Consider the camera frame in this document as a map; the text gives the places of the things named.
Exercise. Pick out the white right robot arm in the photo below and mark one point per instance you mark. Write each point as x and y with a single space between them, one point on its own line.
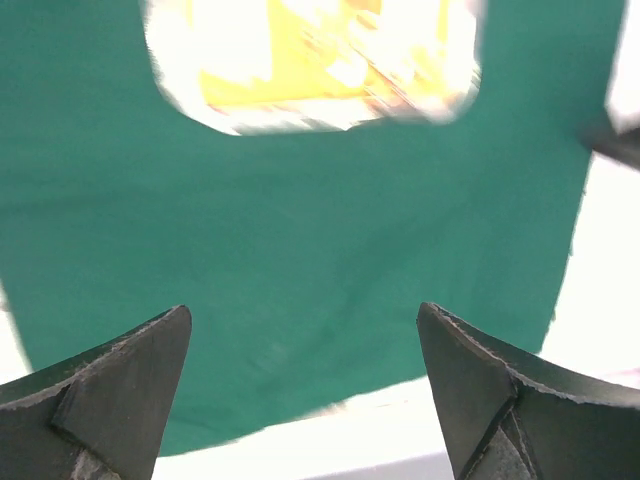
617 138

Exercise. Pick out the dark green surgical cloth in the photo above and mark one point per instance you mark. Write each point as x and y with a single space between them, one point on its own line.
303 258

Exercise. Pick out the yellow tray liner mat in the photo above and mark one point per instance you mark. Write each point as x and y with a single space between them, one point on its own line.
373 55

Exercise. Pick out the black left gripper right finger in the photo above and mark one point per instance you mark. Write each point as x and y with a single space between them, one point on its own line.
508 414

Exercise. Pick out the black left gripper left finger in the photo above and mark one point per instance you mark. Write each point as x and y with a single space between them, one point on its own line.
100 414

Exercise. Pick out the steel instrument tray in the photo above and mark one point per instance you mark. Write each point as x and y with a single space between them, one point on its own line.
176 58

